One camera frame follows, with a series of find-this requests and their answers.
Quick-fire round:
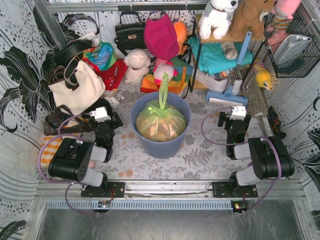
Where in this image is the green trash bag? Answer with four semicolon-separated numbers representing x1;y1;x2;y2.
135;72;187;142

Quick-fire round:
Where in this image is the blue trash bin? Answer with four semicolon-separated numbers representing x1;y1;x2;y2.
130;92;192;159

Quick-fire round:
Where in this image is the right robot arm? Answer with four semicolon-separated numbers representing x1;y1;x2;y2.
213;112;295;198

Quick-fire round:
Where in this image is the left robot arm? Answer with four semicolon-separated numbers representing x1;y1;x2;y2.
48;112;125;199

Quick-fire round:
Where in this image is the rainbow striped bag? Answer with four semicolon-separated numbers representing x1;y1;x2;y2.
140;57;194;96

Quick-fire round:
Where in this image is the cream canvas tote bag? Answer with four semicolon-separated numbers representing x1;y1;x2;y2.
48;60;106;115

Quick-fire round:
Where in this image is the magenta cloth bag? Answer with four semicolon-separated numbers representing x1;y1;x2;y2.
144;13;179;61

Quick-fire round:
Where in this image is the colorful printed bag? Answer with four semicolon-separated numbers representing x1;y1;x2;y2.
82;42;117;72

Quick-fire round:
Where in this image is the pink white plush doll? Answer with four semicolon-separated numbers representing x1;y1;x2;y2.
153;58;178;85

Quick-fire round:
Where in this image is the black garment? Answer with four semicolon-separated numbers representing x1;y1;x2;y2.
93;98;113;111

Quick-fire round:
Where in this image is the cream plush bear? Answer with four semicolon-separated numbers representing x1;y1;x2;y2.
124;49;151;84

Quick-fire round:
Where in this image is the red cloth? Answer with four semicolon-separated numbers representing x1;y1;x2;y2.
96;59;128;91

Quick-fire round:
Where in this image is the blue floor mop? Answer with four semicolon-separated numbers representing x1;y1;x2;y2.
205;31;253;108

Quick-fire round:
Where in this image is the teal folded cloth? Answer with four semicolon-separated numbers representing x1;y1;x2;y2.
188;37;253;75

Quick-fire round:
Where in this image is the pink pouch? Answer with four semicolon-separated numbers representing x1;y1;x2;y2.
88;160;96;169

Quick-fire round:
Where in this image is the black metal shelf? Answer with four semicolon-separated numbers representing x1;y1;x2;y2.
188;14;251;93

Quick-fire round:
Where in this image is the black leather handbag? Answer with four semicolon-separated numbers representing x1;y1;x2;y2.
114;11;147;55

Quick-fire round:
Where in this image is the orange plush toy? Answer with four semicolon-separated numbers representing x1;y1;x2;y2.
173;21;187;55

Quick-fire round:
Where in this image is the brown patterned handbag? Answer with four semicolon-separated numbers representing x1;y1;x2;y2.
44;105;97;136

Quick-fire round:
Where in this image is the orange checkered cloth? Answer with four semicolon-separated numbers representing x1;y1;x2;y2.
40;138;62;168

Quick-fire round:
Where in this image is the yellow plush toy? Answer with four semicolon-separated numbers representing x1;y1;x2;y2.
253;61;272;91

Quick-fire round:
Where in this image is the white plush dog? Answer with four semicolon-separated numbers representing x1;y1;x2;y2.
199;0;239;40

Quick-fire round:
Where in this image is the black round hat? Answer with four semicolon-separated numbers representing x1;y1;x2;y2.
54;39;93;67

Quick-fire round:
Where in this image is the brown teddy bear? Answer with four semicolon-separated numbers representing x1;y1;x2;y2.
230;0;278;40

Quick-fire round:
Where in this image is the silver foil pouch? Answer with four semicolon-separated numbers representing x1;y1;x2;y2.
273;34;313;65

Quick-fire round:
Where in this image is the pink plush toy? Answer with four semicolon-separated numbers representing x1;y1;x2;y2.
271;0;301;26

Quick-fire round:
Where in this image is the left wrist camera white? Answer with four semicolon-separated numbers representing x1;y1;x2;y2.
89;106;111;123

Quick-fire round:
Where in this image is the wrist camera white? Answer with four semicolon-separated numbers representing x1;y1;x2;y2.
229;105;247;121
89;106;111;123

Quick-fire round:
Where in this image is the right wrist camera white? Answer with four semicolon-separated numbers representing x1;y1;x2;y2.
229;105;247;121

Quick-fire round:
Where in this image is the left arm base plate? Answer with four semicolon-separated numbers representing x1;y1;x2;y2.
80;182;125;198

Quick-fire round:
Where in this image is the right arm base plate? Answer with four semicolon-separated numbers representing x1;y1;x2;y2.
212;181;258;198

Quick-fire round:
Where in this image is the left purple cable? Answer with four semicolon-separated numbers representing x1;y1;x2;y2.
37;112;103;216

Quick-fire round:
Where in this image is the black wire basket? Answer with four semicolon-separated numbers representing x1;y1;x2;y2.
264;11;320;78

